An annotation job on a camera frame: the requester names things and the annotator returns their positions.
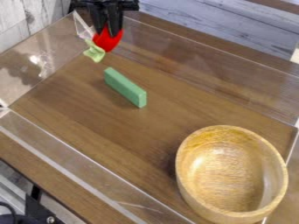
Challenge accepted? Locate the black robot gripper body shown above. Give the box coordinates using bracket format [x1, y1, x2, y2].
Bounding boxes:
[71, 0, 139, 11]

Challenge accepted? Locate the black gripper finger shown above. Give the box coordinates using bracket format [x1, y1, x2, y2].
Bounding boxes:
[107, 3, 123, 38]
[88, 3, 108, 34]

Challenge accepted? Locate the red plush strawberry toy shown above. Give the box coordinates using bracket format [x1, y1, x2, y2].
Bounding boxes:
[83, 26, 124, 63]

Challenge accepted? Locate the green rectangular block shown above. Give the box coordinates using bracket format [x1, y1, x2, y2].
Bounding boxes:
[104, 67, 147, 108]

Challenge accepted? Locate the clear acrylic table barrier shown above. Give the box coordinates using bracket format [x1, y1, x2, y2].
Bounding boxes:
[0, 14, 299, 224]

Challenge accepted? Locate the wooden bowl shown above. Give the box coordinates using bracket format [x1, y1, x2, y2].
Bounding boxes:
[175, 125, 289, 224]

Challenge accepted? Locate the black clamp with cable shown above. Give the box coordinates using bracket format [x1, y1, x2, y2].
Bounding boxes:
[0, 195, 66, 224]

